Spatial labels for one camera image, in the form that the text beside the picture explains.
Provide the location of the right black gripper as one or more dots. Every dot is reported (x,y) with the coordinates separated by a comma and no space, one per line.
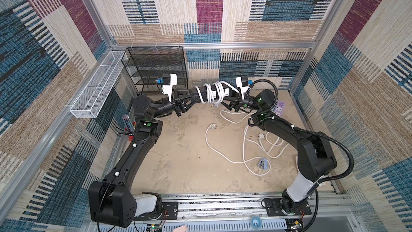
(240,101)

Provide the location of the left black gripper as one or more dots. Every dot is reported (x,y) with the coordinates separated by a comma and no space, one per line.
(179,103)

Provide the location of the black power strip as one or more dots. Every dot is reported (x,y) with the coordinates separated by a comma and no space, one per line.
(216,93)

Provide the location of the purple power strip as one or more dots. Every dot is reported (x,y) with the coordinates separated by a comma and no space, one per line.
(279,108)

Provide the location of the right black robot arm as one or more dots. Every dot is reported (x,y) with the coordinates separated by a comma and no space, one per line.
(315,158)

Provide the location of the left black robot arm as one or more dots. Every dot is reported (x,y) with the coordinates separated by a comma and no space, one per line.
(111,201)

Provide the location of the pens in red cup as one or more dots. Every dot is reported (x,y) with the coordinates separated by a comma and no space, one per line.
(129,127)

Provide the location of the blue binder clip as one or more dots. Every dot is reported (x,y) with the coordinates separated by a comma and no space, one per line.
(263,164)

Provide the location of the blue round sticker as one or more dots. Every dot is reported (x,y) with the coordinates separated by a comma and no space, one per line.
(255,222)

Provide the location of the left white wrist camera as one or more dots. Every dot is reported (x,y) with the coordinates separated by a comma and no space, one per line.
(167,85)

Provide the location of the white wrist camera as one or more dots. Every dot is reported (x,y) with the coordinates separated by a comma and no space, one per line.
(167,85)
(244,85)

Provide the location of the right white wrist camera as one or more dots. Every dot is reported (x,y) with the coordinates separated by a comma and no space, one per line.
(244,85)

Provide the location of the black wire shelf rack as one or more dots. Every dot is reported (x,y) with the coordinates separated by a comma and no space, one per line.
(145,65)

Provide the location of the white mesh wall basket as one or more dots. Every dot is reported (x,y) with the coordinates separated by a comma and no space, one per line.
(92,98)

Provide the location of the aluminium front rail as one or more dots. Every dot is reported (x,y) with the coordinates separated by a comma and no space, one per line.
(231,213)

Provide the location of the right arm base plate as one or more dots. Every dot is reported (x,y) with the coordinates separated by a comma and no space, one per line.
(278,207)

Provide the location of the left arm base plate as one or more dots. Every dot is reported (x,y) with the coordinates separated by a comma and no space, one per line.
(169,212)

